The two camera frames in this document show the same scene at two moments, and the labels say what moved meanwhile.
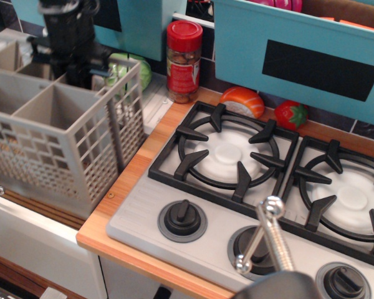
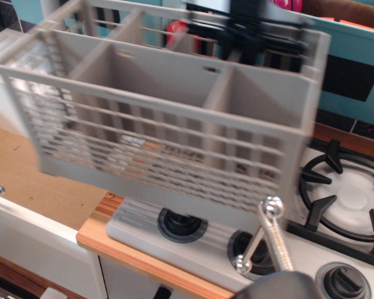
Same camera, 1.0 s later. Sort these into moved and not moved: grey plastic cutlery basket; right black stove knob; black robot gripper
Moved: black robot gripper; grey plastic cutlery basket
Not moved: right black stove knob
